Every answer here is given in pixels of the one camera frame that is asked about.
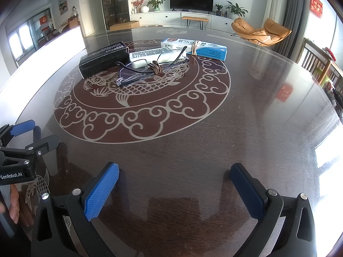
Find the grey curtain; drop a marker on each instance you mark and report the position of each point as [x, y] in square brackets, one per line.
[294, 21]

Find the small brown hair clip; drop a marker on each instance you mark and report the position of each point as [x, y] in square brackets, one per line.
[156, 68]

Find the black cardboard box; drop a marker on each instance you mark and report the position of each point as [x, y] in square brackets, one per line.
[104, 59]

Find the dark glass display cabinet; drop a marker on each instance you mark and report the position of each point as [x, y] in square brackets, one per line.
[114, 2]

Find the person's left hand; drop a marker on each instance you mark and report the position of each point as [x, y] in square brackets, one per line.
[14, 206]

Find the red wall decoration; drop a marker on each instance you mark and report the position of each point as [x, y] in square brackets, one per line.
[316, 5]

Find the red door poster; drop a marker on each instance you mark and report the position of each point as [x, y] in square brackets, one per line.
[45, 21]

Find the wooden sticks bundle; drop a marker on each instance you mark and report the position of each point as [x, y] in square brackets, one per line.
[195, 47]

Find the large green potted plant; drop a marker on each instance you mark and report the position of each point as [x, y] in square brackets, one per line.
[237, 9]

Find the wooden chair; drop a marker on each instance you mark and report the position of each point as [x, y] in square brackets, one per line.
[316, 59]

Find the white door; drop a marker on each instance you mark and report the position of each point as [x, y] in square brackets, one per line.
[95, 8]

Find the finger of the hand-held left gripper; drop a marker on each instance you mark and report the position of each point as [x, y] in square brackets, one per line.
[48, 142]
[24, 127]

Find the white television cabinet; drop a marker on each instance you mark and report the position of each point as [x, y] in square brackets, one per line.
[163, 17]

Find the orange lounge chair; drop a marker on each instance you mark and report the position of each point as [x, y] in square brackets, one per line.
[270, 30]

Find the wooden bench with black legs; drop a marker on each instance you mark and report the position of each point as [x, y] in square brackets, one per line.
[194, 18]

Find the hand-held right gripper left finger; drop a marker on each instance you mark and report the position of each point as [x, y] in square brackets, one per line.
[101, 190]

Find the brown cardboard box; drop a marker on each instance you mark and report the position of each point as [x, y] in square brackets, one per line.
[124, 25]

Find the black-framed eyeglasses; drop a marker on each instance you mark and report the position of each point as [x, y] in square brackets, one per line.
[134, 76]

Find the white printed box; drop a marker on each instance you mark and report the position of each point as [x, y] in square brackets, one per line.
[150, 55]

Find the dark patterned glass desktop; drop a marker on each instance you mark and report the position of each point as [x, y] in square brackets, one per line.
[187, 152]

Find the small potted plant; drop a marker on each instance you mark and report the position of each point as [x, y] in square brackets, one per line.
[219, 9]

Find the blue and white medicine box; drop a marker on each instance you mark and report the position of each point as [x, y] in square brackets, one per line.
[211, 52]

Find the leafy green potted plant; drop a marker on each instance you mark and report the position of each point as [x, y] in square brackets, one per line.
[156, 3]

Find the white vase with red flowers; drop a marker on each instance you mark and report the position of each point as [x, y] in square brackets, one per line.
[144, 8]

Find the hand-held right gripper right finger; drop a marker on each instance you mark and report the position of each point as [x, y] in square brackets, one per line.
[246, 190]

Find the framed wall painting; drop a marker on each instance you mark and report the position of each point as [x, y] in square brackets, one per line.
[62, 4]

